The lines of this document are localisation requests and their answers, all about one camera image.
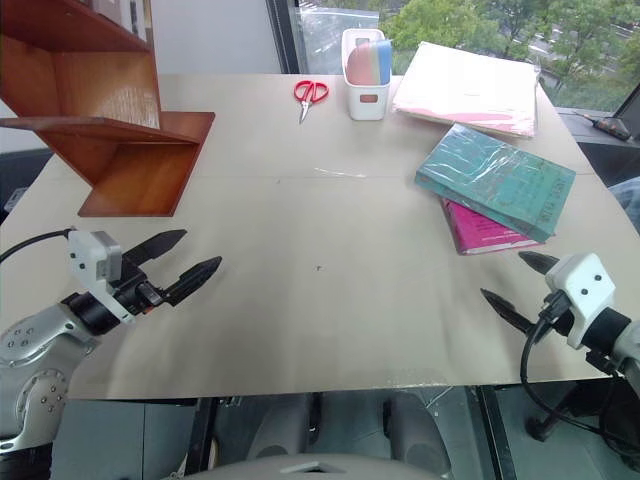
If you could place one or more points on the teal plastic wrapped book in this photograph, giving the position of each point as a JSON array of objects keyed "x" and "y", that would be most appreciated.
[{"x": 495, "y": 180}]

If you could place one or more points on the dark screen panel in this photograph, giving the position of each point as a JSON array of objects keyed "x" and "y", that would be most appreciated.
[{"x": 631, "y": 112}]

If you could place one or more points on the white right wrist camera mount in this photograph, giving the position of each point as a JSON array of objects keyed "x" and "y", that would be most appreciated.
[{"x": 582, "y": 282}]

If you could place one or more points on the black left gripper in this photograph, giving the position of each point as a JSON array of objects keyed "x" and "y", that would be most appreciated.
[{"x": 135, "y": 292}]

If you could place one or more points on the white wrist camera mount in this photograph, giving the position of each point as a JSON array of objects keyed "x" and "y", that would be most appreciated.
[
  {"x": 582, "y": 282},
  {"x": 87, "y": 255}
]

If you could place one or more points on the dark window frame post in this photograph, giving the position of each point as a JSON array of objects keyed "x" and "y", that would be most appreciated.
[{"x": 285, "y": 35}]

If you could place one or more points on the pink foam sheet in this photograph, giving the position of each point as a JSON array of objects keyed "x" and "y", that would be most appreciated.
[{"x": 361, "y": 65}]

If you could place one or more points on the white plastic storage bin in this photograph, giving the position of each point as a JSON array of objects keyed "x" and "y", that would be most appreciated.
[{"x": 366, "y": 102}]

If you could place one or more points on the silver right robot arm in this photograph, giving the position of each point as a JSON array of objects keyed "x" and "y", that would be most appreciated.
[{"x": 622, "y": 340}]

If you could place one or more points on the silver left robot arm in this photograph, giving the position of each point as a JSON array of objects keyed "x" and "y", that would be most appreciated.
[{"x": 30, "y": 345}]

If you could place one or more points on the wooden shelf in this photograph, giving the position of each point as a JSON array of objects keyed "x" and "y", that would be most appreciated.
[{"x": 125, "y": 160}]

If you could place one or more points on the black table frame bar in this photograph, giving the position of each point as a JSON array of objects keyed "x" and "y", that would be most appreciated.
[{"x": 500, "y": 435}]

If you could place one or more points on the clear tape strip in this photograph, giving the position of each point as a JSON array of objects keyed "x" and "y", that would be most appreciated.
[{"x": 342, "y": 172}]

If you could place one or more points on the grey robot torso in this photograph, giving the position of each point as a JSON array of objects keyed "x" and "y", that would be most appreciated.
[{"x": 315, "y": 467}]

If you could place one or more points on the blue foam sheet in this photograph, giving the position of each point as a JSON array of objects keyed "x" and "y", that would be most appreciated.
[{"x": 385, "y": 60}]

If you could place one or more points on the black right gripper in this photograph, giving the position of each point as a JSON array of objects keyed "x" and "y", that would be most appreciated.
[{"x": 557, "y": 320}]

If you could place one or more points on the grey blue rounded object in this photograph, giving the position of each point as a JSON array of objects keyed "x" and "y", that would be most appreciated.
[{"x": 627, "y": 202}]

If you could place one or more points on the black orange small device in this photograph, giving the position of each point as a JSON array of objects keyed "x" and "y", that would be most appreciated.
[{"x": 614, "y": 127}]

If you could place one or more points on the wrapped pink white paper stack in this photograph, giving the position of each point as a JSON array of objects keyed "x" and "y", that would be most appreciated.
[{"x": 470, "y": 85}]

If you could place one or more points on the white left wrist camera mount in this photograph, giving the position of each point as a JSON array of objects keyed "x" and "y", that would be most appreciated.
[{"x": 87, "y": 255}]

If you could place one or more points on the magenta book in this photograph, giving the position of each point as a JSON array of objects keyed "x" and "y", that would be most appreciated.
[{"x": 480, "y": 232}]

